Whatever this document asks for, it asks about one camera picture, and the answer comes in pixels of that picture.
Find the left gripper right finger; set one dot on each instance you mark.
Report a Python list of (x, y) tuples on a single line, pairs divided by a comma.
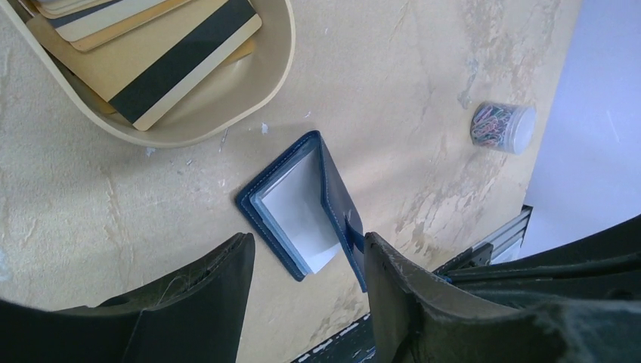
[(576, 303)]

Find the beige oval card tray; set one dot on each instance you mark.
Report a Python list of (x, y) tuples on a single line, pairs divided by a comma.
[(245, 81)]

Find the clear jar of paper clips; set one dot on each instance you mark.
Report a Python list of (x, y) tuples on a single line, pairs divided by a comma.
[(504, 127)]

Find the aluminium rail frame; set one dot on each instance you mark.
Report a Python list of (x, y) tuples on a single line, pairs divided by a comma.
[(502, 245)]

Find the blue leather card holder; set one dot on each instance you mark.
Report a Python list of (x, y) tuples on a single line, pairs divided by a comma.
[(301, 208)]

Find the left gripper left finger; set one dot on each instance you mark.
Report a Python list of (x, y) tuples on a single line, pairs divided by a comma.
[(194, 314)]

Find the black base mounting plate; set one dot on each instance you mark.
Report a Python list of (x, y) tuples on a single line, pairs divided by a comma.
[(354, 343)]

